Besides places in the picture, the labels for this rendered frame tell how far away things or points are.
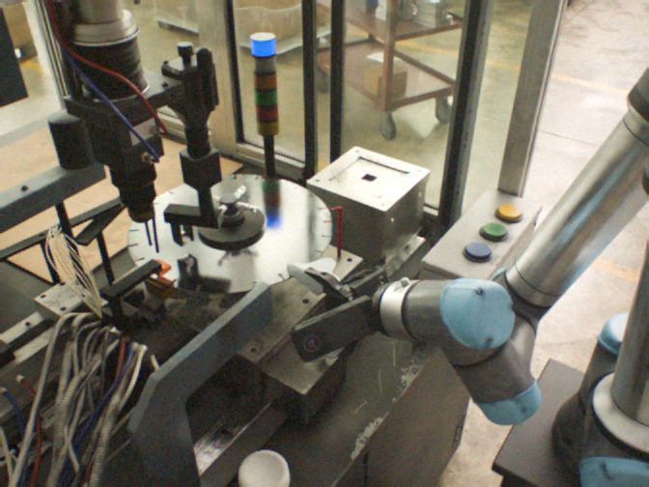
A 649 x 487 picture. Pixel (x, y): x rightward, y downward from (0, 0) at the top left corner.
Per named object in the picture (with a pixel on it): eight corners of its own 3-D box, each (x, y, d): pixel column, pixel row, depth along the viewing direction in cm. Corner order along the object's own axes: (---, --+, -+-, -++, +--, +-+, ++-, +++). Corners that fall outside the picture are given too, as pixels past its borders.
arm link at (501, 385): (552, 361, 79) (516, 296, 76) (542, 429, 71) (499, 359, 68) (495, 370, 84) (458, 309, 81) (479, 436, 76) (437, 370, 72)
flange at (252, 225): (187, 243, 98) (185, 230, 96) (208, 205, 107) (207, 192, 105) (257, 248, 97) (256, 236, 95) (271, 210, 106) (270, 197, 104)
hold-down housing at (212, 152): (208, 171, 92) (191, 34, 80) (229, 184, 89) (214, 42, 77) (177, 185, 89) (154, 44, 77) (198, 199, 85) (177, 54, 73)
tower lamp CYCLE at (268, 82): (264, 79, 122) (263, 64, 120) (282, 84, 120) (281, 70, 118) (248, 87, 119) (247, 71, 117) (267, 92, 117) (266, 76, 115)
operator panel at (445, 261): (476, 248, 130) (488, 186, 121) (527, 267, 125) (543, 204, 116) (412, 326, 112) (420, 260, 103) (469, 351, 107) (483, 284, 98)
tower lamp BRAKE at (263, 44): (262, 46, 118) (261, 31, 116) (280, 51, 116) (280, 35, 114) (246, 53, 115) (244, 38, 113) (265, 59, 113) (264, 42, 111)
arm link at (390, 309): (412, 354, 74) (390, 292, 73) (387, 350, 78) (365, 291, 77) (452, 325, 79) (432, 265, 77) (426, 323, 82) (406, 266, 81)
